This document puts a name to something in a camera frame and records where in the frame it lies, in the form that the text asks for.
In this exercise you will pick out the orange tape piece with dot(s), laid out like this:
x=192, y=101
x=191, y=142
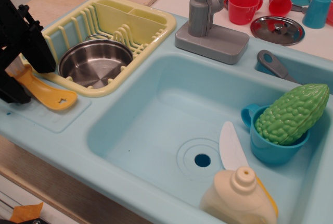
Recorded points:
x=26, y=213

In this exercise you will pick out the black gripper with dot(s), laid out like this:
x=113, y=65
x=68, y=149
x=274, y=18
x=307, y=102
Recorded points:
x=21, y=34

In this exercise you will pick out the cream detergent bottle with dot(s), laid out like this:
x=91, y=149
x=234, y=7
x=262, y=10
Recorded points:
x=237, y=197

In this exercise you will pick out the yellow dish brush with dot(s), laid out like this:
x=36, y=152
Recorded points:
x=51, y=97

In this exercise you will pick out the white toy knife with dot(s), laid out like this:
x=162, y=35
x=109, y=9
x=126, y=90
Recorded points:
x=231, y=152

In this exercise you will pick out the yellow dish rack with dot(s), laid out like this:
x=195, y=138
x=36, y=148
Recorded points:
x=141, y=28

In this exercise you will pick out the red cup front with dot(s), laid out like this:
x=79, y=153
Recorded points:
x=241, y=12

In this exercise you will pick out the light blue toy sink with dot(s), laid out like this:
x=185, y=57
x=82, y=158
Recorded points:
x=152, y=145

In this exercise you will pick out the blue cup in sink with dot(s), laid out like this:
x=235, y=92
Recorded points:
x=266, y=151

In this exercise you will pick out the blue cup upside down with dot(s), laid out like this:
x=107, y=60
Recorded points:
x=316, y=14

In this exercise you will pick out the red cup right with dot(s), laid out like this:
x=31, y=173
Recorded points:
x=280, y=7

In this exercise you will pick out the steel pot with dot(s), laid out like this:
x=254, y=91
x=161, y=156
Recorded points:
x=95, y=61

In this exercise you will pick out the grey utensil handle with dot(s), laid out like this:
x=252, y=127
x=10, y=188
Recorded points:
x=273, y=65

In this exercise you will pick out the steel pot lid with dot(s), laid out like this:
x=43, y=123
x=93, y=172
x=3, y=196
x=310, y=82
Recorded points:
x=277, y=30

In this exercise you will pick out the grey toy faucet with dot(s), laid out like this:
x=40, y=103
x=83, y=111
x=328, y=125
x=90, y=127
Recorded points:
x=201, y=36

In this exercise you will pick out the green bitter melon toy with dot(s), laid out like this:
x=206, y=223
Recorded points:
x=290, y=116

